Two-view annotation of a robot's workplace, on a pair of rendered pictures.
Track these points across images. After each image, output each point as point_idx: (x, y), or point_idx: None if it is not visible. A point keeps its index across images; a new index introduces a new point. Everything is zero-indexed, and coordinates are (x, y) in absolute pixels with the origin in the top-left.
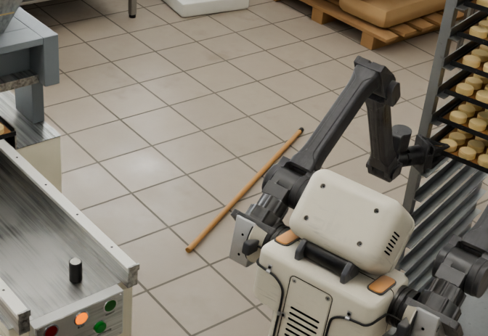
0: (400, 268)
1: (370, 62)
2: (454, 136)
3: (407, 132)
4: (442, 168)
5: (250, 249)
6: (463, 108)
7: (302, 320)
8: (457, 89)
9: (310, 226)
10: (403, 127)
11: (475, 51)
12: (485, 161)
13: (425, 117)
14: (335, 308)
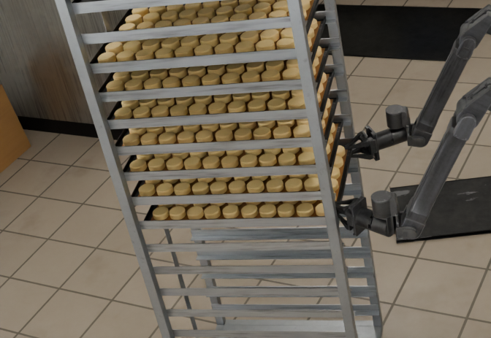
0: (358, 336)
1: (484, 88)
2: (308, 208)
3: (383, 192)
4: (284, 265)
5: None
6: (297, 183)
7: None
8: (313, 161)
9: None
10: (375, 196)
11: (283, 132)
12: (336, 181)
13: (333, 199)
14: None
